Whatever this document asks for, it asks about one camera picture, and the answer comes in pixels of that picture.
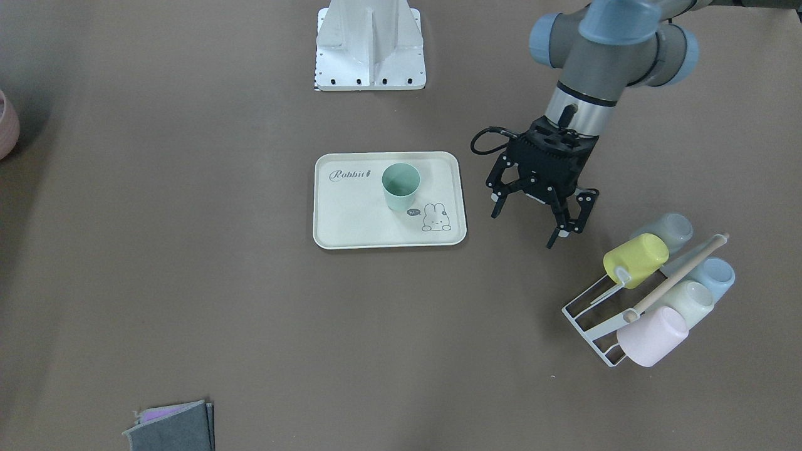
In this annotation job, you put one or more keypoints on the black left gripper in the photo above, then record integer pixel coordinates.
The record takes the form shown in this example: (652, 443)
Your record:
(555, 186)

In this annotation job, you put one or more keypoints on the green plastic cup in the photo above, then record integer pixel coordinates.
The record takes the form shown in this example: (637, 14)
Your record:
(400, 183)

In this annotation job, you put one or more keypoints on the cream rabbit tray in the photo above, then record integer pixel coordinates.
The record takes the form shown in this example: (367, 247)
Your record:
(350, 210)

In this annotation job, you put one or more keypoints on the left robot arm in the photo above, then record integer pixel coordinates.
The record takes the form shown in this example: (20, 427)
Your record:
(601, 50)

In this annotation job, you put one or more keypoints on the yellow plastic cup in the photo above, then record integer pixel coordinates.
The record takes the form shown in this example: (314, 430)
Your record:
(634, 261)

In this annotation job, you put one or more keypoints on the grey plastic cup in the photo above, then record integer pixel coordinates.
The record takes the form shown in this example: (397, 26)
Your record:
(673, 228)

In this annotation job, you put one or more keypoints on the pink plastic cup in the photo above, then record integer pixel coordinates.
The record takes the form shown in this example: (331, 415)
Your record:
(653, 336)

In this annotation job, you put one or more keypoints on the white plastic cup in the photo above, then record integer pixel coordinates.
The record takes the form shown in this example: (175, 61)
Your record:
(691, 299)

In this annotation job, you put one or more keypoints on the blue plastic cup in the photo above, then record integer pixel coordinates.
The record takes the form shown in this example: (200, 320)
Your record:
(715, 274)

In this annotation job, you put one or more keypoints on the grey folded cloth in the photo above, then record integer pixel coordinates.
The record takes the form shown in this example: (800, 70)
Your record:
(190, 429)

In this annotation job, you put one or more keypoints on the purple cloth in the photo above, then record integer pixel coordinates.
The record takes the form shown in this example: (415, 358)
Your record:
(147, 415)

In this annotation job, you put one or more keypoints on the pink bowl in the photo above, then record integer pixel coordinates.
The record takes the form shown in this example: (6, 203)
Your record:
(10, 126)

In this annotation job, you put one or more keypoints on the white wire cup rack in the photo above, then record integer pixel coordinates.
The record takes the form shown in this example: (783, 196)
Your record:
(596, 314)

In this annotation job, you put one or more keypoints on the wooden rack handle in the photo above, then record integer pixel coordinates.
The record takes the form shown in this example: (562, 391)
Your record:
(689, 262)

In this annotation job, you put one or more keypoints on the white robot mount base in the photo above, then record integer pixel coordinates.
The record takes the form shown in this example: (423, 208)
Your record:
(369, 45)

